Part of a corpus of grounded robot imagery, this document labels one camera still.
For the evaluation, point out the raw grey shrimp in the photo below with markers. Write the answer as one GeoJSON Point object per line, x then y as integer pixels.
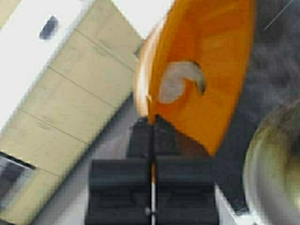
{"type": "Point", "coordinates": [175, 76]}

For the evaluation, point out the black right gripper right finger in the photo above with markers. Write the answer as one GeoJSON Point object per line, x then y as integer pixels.
{"type": "Point", "coordinates": [185, 182]}

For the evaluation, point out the orange plastic bowl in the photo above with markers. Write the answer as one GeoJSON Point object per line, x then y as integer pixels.
{"type": "Point", "coordinates": [218, 35]}

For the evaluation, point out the stainless steel electric stove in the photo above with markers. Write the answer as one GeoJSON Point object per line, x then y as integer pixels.
{"type": "Point", "coordinates": [273, 78]}

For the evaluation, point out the beige wooden cabinet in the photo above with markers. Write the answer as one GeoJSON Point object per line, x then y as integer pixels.
{"type": "Point", "coordinates": [66, 67]}

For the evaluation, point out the steel frying pan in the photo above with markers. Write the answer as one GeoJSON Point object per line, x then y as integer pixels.
{"type": "Point", "coordinates": [271, 174]}

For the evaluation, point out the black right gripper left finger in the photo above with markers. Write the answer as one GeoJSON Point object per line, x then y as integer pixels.
{"type": "Point", "coordinates": [121, 190]}

